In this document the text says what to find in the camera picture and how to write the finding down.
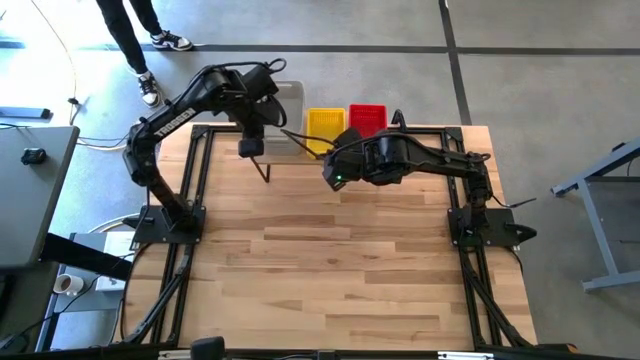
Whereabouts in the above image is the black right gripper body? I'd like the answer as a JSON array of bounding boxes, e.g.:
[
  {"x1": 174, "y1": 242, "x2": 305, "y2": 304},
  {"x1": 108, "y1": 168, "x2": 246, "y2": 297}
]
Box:
[{"x1": 322, "y1": 144, "x2": 374, "y2": 193}]

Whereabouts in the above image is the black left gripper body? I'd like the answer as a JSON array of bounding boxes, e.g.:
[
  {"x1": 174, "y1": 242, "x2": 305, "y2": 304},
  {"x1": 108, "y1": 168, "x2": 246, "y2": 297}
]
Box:
[{"x1": 232, "y1": 64, "x2": 286, "y2": 140}]

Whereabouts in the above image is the red plastic mesh basket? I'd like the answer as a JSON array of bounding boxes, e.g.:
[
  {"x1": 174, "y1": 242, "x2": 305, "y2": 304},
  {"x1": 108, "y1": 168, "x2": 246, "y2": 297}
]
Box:
[{"x1": 348, "y1": 103, "x2": 389, "y2": 139}]

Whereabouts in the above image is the yellow plastic mesh basket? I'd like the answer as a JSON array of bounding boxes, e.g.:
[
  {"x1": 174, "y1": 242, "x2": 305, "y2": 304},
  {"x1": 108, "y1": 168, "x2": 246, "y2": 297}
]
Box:
[{"x1": 305, "y1": 107, "x2": 348, "y2": 160}]

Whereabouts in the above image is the grey plastic bin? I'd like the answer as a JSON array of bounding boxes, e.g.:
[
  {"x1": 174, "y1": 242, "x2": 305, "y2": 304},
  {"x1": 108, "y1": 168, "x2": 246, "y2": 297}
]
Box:
[{"x1": 264, "y1": 80, "x2": 307, "y2": 157}]

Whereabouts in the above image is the wooden shelf with black legs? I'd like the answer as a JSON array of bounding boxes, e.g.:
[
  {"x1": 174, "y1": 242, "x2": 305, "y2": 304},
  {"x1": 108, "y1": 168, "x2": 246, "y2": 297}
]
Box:
[{"x1": 251, "y1": 119, "x2": 351, "y2": 184}]

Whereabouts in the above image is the black white sneaker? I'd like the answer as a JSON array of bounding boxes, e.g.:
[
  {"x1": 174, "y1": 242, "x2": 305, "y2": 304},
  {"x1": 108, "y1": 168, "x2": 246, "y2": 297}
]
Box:
[
  {"x1": 150, "y1": 29, "x2": 194, "y2": 52},
  {"x1": 137, "y1": 71, "x2": 162, "y2": 109}
]

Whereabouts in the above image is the person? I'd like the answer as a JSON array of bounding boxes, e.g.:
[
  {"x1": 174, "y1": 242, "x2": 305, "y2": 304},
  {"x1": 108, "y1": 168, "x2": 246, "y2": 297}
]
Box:
[{"x1": 94, "y1": 0, "x2": 194, "y2": 109}]

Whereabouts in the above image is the black desk support beam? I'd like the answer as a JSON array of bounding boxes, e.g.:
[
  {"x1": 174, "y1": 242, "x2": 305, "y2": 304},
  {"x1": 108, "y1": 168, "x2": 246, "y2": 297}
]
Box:
[{"x1": 38, "y1": 232, "x2": 135, "y2": 282}]

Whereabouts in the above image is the black rounded object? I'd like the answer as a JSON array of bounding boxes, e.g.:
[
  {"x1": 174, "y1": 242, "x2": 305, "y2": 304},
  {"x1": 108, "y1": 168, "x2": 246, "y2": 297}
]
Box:
[{"x1": 191, "y1": 336, "x2": 226, "y2": 360}]

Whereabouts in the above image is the small black device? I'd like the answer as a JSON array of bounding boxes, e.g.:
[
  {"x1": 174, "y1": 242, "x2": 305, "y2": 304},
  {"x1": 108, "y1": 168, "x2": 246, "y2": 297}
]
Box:
[{"x1": 20, "y1": 147, "x2": 48, "y2": 166}]

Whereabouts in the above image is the grey desk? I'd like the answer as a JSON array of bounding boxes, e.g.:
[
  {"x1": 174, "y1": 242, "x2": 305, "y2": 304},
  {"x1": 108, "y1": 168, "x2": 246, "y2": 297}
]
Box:
[{"x1": 0, "y1": 124, "x2": 81, "y2": 271}]

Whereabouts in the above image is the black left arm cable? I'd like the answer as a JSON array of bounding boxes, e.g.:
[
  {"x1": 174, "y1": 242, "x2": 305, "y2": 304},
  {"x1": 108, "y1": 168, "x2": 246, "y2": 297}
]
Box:
[{"x1": 189, "y1": 57, "x2": 289, "y2": 130}]

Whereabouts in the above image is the black aluminium table frame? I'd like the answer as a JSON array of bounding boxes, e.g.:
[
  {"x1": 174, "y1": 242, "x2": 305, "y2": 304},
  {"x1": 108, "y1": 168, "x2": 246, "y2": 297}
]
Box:
[{"x1": 114, "y1": 107, "x2": 576, "y2": 360}]

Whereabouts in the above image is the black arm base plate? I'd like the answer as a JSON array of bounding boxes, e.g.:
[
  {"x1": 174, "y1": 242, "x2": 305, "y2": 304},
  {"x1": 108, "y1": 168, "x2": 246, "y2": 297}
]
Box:
[
  {"x1": 122, "y1": 204, "x2": 207, "y2": 246},
  {"x1": 447, "y1": 205, "x2": 539, "y2": 250}
]

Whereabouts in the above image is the thin yellow cable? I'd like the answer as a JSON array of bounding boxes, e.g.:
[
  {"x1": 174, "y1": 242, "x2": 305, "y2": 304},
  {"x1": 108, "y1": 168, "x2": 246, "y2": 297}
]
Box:
[{"x1": 28, "y1": 0, "x2": 81, "y2": 126}]

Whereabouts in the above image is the grey-blue metal table frame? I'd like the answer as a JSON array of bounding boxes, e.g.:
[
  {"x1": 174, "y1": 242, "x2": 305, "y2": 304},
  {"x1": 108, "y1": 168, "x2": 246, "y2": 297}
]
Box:
[{"x1": 550, "y1": 138, "x2": 640, "y2": 294}]

